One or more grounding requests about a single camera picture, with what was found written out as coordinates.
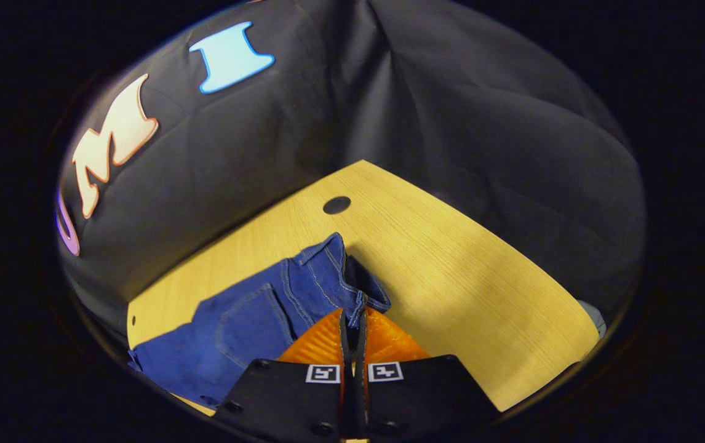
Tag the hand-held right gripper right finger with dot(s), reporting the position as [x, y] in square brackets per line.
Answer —
[420, 400]

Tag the grey object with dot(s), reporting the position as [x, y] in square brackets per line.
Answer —
[592, 319]

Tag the black backdrop cloth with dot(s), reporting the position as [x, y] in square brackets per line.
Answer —
[389, 111]

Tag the blue denim jeans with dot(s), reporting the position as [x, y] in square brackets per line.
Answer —
[248, 332]

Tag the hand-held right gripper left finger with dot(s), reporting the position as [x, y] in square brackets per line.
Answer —
[291, 400]

